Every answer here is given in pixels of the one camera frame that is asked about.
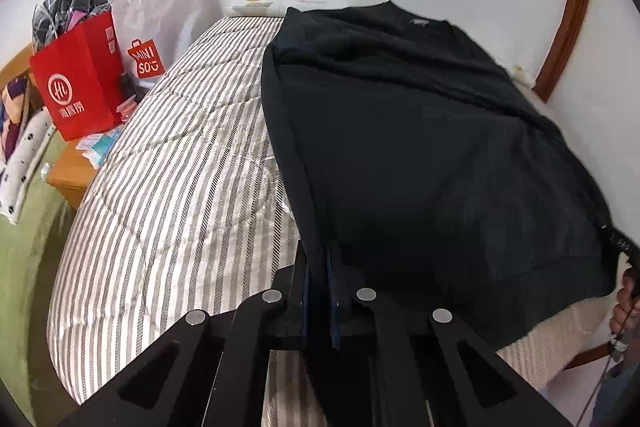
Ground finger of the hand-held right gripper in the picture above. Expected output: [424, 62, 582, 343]
[600, 224, 640, 265]

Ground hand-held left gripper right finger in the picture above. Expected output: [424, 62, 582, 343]
[325, 244, 576, 427]

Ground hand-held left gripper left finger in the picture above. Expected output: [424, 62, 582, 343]
[57, 239, 313, 427]

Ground black sweatshirt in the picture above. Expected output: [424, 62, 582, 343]
[260, 0, 621, 427]

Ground person's right hand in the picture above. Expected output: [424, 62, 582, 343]
[612, 269, 640, 343]

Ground brown wooden baseboard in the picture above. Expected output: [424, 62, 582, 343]
[565, 342, 618, 380]

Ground striped quilted mat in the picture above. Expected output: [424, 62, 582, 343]
[46, 14, 608, 427]

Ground wooden nightstand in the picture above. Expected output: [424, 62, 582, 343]
[46, 127, 126, 210]

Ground blue and white packets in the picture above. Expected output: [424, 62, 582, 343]
[77, 129, 123, 168]

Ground white dotted pillow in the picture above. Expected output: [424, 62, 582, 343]
[0, 107, 58, 225]

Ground red paper bag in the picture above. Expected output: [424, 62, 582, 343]
[29, 9, 126, 142]

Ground patchwork patterned cushion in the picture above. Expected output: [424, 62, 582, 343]
[0, 74, 33, 162]

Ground white plastic shopping bag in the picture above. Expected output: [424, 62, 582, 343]
[110, 0, 211, 92]

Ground wooden bed headboard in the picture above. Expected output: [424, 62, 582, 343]
[0, 44, 38, 118]

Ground grey plaid cloth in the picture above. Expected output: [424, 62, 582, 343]
[31, 0, 112, 45]

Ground thin black cable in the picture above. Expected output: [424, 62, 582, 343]
[575, 257, 638, 427]

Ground brown wooden door frame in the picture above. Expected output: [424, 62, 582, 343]
[532, 0, 598, 102]

